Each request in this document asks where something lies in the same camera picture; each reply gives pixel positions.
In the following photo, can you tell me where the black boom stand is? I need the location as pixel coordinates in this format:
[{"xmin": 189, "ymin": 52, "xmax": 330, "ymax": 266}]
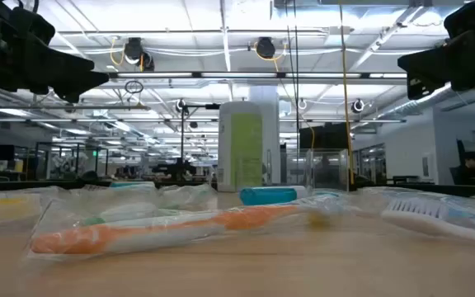
[{"xmin": 179, "ymin": 102, "xmax": 222, "ymax": 182}]

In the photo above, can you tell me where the long ceiling light bar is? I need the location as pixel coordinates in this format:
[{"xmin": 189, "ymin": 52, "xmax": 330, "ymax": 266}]
[{"xmin": 109, "ymin": 72, "xmax": 407, "ymax": 80}]

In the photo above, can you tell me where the yellow white toothbrush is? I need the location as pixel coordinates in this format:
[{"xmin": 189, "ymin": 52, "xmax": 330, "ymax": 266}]
[{"xmin": 0, "ymin": 191, "xmax": 43, "ymax": 226}]

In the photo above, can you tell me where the green white toothbrush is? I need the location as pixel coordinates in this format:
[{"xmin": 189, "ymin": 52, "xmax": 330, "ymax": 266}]
[{"xmin": 78, "ymin": 183, "xmax": 218, "ymax": 227}]

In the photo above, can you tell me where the black cage frame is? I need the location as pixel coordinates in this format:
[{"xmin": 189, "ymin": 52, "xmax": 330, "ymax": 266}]
[{"xmin": 35, "ymin": 142, "xmax": 109, "ymax": 181}]

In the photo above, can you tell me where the person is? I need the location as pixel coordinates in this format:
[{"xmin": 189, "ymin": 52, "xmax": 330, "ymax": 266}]
[{"xmin": 451, "ymin": 151, "xmax": 475, "ymax": 186}]

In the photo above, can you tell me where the black cable loop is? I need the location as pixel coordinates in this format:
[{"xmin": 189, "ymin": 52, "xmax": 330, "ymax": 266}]
[{"xmin": 124, "ymin": 80, "xmax": 144, "ymax": 95}]

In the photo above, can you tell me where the black hanging cable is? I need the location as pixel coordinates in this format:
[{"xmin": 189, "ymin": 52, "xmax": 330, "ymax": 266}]
[
  {"xmin": 294, "ymin": 0, "xmax": 300, "ymax": 185},
  {"xmin": 285, "ymin": 0, "xmax": 295, "ymax": 108}
]

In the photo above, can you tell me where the dark wall monitor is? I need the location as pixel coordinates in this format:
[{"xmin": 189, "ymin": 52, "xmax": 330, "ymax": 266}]
[{"xmin": 299, "ymin": 122, "xmax": 350, "ymax": 150}]

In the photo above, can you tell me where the orange white toothbrush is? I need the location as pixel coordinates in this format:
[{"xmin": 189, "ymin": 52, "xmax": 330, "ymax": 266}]
[{"xmin": 26, "ymin": 204, "xmax": 333, "ymax": 261}]

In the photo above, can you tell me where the purple white wrapped toothbrush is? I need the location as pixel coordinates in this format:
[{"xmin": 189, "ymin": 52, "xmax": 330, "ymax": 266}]
[{"xmin": 379, "ymin": 196, "xmax": 475, "ymax": 247}]

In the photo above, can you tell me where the black aluminium table frame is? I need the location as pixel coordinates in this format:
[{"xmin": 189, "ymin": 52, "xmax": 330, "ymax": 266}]
[{"xmin": 0, "ymin": 179, "xmax": 475, "ymax": 198}]

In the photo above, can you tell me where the white green wipes canister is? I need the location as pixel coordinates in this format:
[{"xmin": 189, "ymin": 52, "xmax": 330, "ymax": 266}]
[{"xmin": 217, "ymin": 101, "xmax": 264, "ymax": 193}]

